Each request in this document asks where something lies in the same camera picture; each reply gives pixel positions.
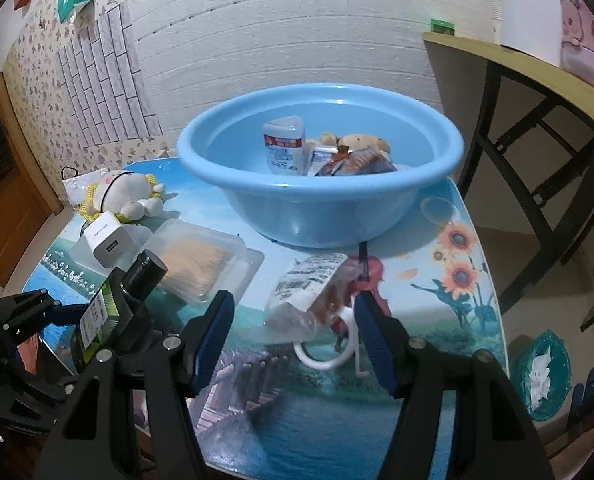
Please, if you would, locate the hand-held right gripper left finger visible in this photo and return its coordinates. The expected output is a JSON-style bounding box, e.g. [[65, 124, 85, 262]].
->
[[34, 290, 236, 480]]

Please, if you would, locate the dark green bottle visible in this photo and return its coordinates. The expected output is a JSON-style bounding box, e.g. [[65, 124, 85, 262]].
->
[[72, 249, 169, 363]]

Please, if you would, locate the clear labelled plastic bag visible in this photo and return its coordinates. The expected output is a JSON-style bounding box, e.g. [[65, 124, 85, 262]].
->
[[264, 252, 393, 346]]

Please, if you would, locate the small white packet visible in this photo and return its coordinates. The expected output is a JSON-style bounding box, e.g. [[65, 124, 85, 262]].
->
[[307, 145, 338, 177]]

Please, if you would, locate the white charger block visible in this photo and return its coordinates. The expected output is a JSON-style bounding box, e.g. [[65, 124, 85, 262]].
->
[[84, 211, 142, 270]]

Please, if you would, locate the white plastic hook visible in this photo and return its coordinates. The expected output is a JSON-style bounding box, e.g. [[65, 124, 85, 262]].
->
[[293, 307, 373, 377]]

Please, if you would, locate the white triangular bottle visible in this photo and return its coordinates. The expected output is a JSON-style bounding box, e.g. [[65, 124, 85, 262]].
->
[[263, 116, 307, 177]]

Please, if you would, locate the clear plastic box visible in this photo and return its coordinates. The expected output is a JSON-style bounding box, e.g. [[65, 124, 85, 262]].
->
[[72, 217, 265, 306]]

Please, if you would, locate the white plush toy yellow hat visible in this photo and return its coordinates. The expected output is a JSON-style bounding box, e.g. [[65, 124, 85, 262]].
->
[[64, 169, 170, 223]]

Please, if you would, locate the crumpled white paper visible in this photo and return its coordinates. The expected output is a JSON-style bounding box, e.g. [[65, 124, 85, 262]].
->
[[524, 347, 553, 406]]

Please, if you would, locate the blue slipper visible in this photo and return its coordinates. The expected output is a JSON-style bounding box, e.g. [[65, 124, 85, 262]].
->
[[570, 367, 594, 428]]

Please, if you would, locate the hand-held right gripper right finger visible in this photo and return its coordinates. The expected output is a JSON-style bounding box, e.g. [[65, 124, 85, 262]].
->
[[353, 291, 553, 480]]

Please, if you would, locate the red orange snack packet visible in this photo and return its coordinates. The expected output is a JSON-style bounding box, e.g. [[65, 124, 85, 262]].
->
[[314, 152, 398, 177]]

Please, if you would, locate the blue plastic basin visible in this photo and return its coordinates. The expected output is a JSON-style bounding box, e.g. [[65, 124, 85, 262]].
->
[[177, 83, 465, 248]]

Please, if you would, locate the landscape printed desktop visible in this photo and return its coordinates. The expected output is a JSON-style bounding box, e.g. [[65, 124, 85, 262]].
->
[[22, 157, 503, 480]]

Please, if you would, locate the wooden door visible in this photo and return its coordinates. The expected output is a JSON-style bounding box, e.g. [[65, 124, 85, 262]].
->
[[0, 37, 62, 291]]

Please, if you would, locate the green trash basket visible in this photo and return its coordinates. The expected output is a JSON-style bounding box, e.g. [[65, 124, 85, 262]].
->
[[508, 330, 573, 422]]

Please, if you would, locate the pink cartoon wall poster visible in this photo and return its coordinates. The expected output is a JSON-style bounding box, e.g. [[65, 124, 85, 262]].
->
[[560, 0, 594, 68]]

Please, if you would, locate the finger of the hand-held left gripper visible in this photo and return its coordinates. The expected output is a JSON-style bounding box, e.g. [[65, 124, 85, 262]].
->
[[0, 289, 100, 346], [17, 280, 154, 406]]

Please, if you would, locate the wooden side table black frame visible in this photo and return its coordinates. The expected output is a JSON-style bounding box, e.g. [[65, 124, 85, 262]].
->
[[423, 31, 594, 331]]

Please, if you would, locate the brown plush toy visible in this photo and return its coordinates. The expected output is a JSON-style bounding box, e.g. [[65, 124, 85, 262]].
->
[[319, 131, 392, 161]]

